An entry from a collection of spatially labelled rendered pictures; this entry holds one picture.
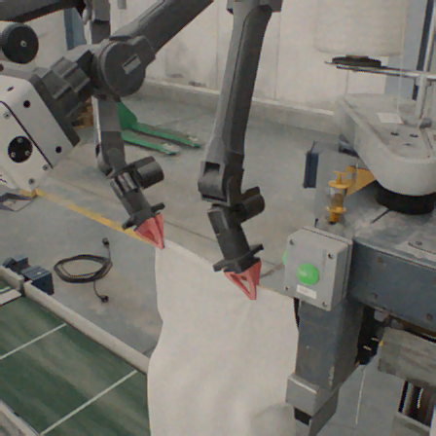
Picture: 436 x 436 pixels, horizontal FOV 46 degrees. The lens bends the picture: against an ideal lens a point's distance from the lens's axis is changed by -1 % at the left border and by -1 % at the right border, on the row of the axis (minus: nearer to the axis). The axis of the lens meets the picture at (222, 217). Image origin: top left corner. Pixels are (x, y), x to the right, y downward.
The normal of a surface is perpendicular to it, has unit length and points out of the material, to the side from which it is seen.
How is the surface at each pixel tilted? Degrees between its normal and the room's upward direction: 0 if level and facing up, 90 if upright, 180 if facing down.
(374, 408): 0
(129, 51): 83
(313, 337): 90
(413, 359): 90
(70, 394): 0
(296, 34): 90
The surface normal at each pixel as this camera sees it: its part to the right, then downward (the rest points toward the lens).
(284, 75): -0.64, 0.30
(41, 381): 0.03, -0.91
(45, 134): 0.77, 0.28
